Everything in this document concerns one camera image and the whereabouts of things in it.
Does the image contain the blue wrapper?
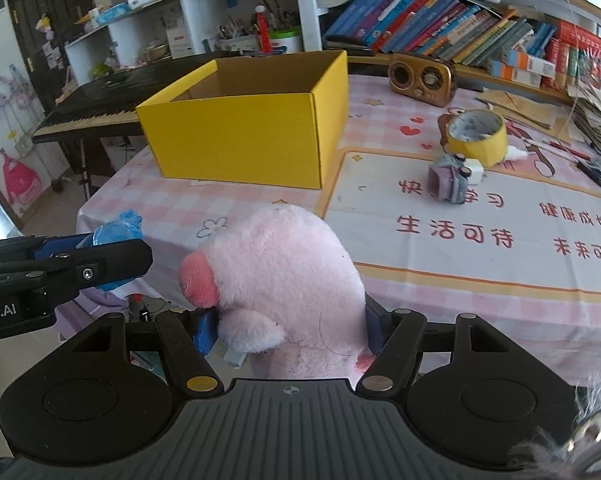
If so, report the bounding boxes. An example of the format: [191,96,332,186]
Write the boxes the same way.
[77,209,153,292]

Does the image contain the pink plush paw toy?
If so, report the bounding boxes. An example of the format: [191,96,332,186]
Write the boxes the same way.
[179,204,373,384]

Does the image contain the grey purple toy camera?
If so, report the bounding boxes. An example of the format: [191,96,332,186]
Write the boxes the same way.
[427,153,471,205]

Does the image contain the white charger cube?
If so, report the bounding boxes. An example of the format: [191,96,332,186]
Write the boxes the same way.
[462,158,485,185]

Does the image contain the yellow tape roll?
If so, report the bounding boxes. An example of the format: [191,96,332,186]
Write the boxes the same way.
[447,110,509,168]

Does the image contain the white spray bottle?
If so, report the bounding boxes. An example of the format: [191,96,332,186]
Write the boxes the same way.
[504,145,530,162]

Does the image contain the pink checkered tablecloth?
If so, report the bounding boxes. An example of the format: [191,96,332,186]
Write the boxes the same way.
[77,76,601,385]

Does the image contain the black electronic piano keyboard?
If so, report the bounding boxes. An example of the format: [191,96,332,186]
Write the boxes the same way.
[32,51,233,144]

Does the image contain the yellow cardboard box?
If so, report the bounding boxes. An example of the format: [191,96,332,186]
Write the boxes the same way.
[137,50,349,190]

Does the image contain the brown retro radio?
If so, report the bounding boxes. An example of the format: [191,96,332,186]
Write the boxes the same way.
[388,53,457,107]

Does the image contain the red pencil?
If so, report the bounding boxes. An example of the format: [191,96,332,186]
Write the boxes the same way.
[543,141,591,162]

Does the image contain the brown cardboard pieces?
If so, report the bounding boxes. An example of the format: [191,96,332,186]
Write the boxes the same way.
[477,90,570,144]

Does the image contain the white pen holder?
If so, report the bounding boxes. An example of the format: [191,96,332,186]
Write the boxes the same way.
[217,35,260,52]

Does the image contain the stack of papers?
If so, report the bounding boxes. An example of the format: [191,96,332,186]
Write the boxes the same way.
[568,82,601,168]

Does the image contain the orange white medicine box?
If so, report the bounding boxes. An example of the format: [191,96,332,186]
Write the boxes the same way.
[501,49,556,80]

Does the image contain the white green lidded jar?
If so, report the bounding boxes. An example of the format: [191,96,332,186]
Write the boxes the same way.
[269,27,303,53]

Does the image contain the red thick book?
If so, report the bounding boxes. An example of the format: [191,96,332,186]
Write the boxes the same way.
[555,20,601,58]

